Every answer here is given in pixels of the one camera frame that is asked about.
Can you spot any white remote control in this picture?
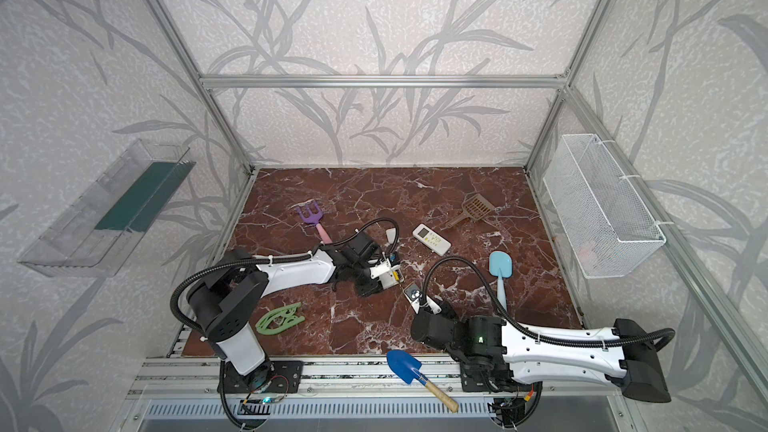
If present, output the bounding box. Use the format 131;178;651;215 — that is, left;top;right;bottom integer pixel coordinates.
376;264;403;290
412;224;451;256

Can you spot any white battery cover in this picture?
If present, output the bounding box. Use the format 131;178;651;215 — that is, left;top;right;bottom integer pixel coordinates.
386;227;400;245

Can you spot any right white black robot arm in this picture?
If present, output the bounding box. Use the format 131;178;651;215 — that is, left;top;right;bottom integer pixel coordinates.
411;308;674;403

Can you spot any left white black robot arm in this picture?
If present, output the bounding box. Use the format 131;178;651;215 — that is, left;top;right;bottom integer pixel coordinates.
170;231;401;377

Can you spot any purple toy garden fork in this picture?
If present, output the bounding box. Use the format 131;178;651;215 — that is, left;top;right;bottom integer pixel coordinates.
295;199;332;244

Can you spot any light blue spatula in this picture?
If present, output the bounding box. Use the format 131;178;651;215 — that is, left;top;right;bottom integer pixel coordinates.
489;251;514;311

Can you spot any green plastic hanger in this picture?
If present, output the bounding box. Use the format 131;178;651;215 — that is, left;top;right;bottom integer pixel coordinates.
255;302;305;336

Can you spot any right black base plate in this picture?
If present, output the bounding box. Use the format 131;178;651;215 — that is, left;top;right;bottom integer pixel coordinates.
459;359;514;393

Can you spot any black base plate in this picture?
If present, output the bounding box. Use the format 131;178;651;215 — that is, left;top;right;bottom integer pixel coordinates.
459;359;514;393
217;360;304;395

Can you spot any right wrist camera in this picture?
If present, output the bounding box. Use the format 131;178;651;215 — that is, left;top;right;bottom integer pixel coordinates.
403;283;442;315

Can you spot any blue shovel wooden handle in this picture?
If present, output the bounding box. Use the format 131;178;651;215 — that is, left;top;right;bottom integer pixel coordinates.
386;350;459;413

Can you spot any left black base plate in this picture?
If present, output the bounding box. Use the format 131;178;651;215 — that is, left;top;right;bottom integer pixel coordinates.
217;360;304;395

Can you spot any white wire basket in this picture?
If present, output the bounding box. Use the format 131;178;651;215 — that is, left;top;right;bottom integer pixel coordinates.
543;134;666;279

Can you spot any aluminium front rail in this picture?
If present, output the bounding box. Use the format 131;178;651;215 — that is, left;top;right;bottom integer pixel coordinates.
127;354;470;399

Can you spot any clear plastic wall bin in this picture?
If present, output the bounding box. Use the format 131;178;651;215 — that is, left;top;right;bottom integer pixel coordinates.
18;139;196;278

